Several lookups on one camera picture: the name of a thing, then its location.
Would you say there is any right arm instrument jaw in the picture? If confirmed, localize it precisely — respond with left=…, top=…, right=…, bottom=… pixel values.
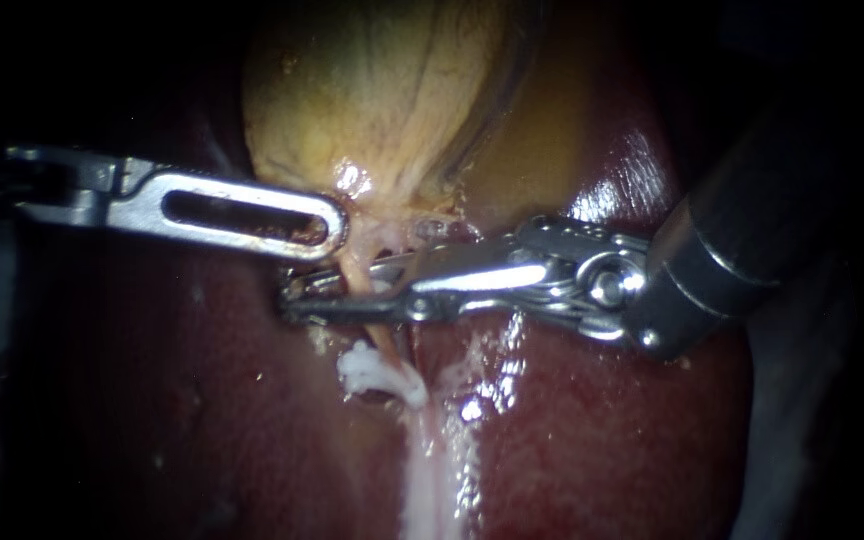
left=285, top=236, right=555, bottom=300
left=278, top=290, right=546, bottom=327

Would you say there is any left arm instrument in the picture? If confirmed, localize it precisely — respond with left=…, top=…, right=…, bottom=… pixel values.
left=0, top=140, right=157, bottom=229

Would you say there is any left arm instrument jaw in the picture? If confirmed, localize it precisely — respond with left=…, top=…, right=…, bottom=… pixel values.
left=110, top=169, right=351, bottom=264

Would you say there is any right arm instrument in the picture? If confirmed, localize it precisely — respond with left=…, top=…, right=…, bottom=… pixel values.
left=510, top=196, right=780, bottom=363

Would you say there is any gallbladder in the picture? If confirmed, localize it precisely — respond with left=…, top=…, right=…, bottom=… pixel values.
left=240, top=0, right=621, bottom=260

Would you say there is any thin tube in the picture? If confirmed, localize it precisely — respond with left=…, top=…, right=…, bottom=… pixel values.
left=338, top=241, right=408, bottom=372

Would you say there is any dark red liver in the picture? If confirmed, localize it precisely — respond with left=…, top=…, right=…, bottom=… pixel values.
left=0, top=0, right=760, bottom=540

